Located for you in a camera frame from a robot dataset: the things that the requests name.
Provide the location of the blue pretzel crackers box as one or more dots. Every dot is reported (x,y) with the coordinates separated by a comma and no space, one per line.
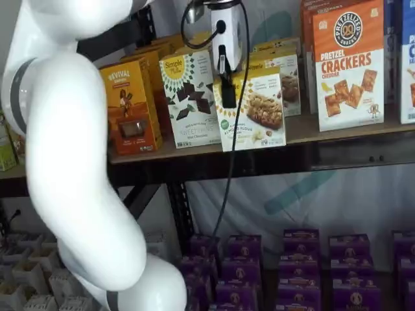
(392,48)
(409,64)

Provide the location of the Simple Mills almond bar box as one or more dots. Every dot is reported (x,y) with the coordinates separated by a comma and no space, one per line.
(253,113)

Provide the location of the purple snack box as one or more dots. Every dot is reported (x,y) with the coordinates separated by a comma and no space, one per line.
(411,296)
(236,293)
(300,265)
(244,247)
(298,306)
(199,291)
(407,270)
(301,243)
(233,307)
(206,247)
(199,267)
(300,288)
(241,270)
(356,294)
(349,247)
(405,244)
(353,269)

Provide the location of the white patterned carton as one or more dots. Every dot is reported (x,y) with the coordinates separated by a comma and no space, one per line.
(63,283)
(40,304)
(76,305)

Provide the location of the white plastic backdrop sheet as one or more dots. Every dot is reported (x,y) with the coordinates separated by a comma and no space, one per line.
(291,201)

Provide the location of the yellow spotted snack box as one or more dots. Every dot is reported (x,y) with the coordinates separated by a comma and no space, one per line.
(19,145)

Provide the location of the orange pretzel crackers box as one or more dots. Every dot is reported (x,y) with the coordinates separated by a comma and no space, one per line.
(350,81)
(306,48)

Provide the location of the yellow green snack box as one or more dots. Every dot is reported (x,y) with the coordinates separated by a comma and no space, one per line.
(6,155)

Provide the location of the orange Revival snack box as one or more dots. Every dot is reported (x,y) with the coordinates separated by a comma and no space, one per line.
(163,97)
(149,50)
(165,42)
(129,107)

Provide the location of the wooden shelf board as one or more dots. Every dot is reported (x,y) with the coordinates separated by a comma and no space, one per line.
(304,129)
(13,173)

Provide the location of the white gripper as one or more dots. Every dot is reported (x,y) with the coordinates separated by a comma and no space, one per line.
(228,39)

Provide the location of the black metal shelving rack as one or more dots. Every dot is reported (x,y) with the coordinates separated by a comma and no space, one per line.
(259,165)

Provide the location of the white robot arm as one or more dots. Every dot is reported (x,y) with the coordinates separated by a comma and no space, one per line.
(65,129)

